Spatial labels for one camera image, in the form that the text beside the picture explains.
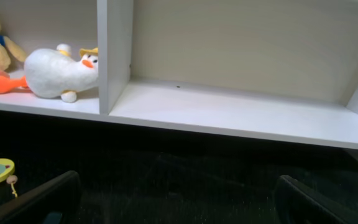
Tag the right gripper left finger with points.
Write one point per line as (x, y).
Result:
(42, 199)

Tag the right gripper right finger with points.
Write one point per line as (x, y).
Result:
(303, 202)

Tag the white plush goose yellow hat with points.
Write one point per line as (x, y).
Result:
(54, 74)

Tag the white shelf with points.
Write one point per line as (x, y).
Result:
(216, 105)

